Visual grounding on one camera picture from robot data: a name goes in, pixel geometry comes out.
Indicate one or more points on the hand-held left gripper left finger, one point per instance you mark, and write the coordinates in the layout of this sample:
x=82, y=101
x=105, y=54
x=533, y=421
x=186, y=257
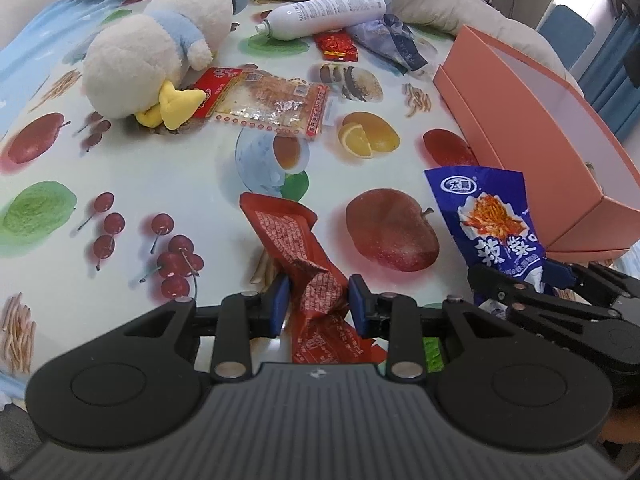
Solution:
x=280, y=305

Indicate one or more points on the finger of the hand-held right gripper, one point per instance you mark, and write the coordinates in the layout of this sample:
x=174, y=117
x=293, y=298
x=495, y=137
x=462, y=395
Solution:
x=500, y=285
x=557, y=272

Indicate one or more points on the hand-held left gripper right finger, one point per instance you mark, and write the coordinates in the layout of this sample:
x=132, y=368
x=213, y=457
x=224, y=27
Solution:
x=360, y=305

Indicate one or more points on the dark blue wrapper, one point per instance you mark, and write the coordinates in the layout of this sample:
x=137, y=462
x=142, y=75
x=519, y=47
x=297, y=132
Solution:
x=395, y=42

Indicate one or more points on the long clear snack packet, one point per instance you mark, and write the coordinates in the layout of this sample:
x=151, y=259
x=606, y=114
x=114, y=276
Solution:
x=270, y=100

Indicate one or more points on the blue snack packet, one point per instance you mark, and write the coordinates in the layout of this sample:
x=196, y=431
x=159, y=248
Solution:
x=490, y=220

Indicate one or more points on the white plush duck toy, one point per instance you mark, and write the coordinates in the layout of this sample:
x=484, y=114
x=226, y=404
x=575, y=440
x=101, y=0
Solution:
x=130, y=65

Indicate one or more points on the grey duvet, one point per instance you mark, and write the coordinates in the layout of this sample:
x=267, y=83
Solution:
x=435, y=0

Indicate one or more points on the white spray bottle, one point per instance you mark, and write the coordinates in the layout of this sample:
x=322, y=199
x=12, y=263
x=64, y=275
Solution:
x=320, y=15

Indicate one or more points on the blue chair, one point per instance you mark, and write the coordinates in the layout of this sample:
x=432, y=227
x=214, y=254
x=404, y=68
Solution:
x=565, y=35

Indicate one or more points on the blue curtain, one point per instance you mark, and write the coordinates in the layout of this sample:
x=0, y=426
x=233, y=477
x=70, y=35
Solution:
x=615, y=75

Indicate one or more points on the fruit print mat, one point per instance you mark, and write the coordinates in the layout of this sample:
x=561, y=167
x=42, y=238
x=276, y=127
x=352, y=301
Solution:
x=200, y=175

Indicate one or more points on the pink cardboard box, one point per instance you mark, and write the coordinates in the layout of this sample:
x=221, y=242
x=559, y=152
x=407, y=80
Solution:
x=525, y=150

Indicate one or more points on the red snack packet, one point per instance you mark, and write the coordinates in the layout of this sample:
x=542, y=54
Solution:
x=285, y=230

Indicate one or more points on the small red glossy packet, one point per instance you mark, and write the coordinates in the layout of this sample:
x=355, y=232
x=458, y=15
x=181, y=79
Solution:
x=337, y=45

